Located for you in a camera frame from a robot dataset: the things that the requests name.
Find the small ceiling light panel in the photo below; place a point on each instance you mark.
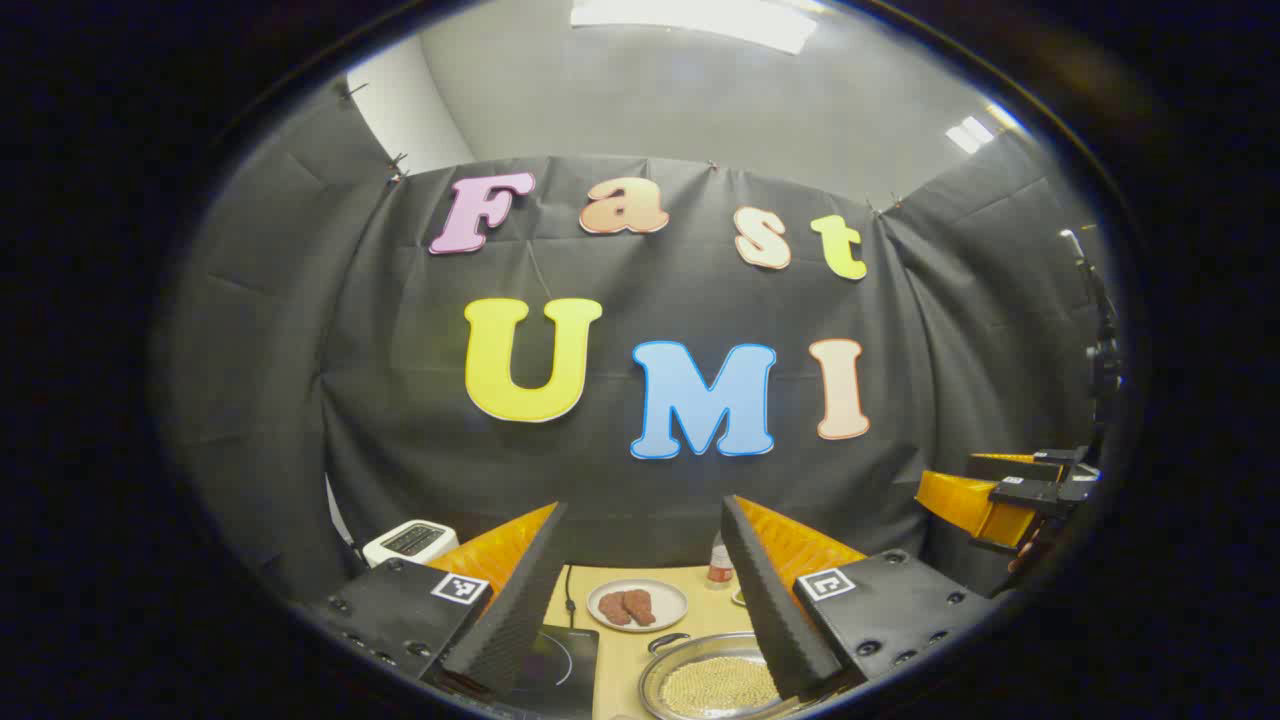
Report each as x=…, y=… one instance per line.
x=970, y=133

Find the black backdrop cloth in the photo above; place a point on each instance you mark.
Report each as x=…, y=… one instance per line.
x=650, y=480

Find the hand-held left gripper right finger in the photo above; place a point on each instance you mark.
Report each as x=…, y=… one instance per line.
x=770, y=610

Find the black induction cooktop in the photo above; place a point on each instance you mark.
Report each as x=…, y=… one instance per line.
x=560, y=670

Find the clear plastic water bottle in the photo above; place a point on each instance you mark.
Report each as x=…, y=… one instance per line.
x=719, y=568

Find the large ceiling light panel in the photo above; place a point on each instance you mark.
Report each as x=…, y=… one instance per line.
x=700, y=20

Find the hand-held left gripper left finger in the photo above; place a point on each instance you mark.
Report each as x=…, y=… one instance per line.
x=505, y=620

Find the black equipment stand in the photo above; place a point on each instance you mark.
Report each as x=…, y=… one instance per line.
x=1100, y=340

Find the white round plate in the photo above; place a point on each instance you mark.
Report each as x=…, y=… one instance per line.
x=670, y=605

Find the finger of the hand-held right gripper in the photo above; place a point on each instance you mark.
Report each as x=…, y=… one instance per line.
x=1010, y=467
x=965, y=505

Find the pile of soybeans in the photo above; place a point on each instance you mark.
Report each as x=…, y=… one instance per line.
x=715, y=688

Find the white toaster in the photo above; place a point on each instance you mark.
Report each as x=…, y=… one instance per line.
x=410, y=542

